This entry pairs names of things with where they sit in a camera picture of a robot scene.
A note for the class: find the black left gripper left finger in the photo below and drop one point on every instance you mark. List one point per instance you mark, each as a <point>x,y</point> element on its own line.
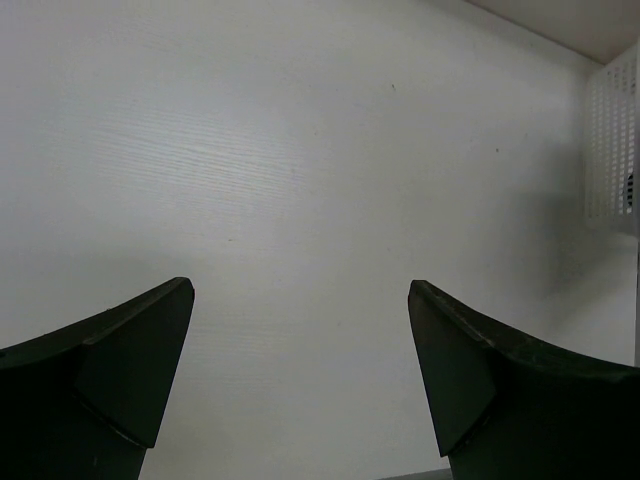
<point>87,401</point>

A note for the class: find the white perforated plastic basket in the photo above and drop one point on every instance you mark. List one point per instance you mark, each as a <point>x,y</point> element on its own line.
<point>610,152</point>

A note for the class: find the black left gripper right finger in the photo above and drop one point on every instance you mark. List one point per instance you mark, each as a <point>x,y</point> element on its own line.
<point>507,405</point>

